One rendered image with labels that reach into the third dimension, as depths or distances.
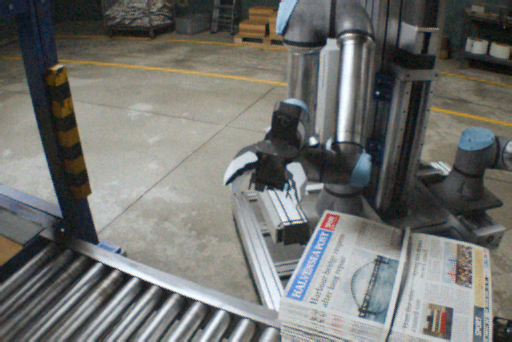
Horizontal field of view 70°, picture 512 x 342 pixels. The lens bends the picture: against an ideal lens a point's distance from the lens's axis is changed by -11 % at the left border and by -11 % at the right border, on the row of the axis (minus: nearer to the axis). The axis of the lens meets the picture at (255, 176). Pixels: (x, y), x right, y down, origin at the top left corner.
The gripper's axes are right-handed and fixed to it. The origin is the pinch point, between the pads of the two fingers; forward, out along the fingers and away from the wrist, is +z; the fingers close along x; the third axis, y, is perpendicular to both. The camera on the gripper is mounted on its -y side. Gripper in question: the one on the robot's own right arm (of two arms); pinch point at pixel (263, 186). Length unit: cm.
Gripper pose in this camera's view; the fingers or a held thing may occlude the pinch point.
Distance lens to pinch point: 61.2
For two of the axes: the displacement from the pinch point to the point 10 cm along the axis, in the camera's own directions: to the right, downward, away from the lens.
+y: -1.3, 8.3, 5.4
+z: -2.2, 5.0, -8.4
